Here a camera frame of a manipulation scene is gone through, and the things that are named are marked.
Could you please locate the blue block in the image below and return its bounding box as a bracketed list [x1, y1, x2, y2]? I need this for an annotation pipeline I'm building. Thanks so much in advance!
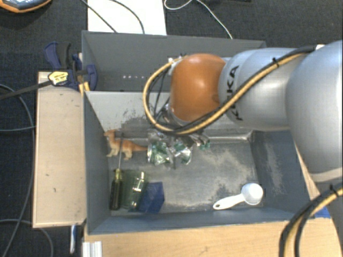
[137, 181, 166, 214]

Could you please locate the white measuring scoop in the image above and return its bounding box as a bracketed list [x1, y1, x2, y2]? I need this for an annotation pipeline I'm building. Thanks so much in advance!
[212, 183, 264, 211]

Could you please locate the orange toy dinosaur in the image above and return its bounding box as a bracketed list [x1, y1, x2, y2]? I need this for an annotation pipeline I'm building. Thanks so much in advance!
[103, 128, 149, 161]

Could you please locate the grey metal bin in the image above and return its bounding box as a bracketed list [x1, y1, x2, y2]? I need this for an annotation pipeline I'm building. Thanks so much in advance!
[81, 30, 322, 236]

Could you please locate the pale wood board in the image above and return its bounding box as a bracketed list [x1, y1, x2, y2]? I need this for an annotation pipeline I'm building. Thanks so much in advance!
[32, 71, 88, 229]

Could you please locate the black and yellow screwdriver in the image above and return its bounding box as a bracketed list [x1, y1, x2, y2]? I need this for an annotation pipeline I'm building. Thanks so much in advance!
[109, 132, 125, 211]

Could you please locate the crumpled green and silver packet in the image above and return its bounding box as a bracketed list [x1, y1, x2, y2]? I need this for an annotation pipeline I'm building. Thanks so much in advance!
[146, 138, 193, 171]

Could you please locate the clear green glass jar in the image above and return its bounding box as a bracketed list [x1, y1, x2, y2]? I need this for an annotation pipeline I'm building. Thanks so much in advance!
[120, 170, 149, 211]

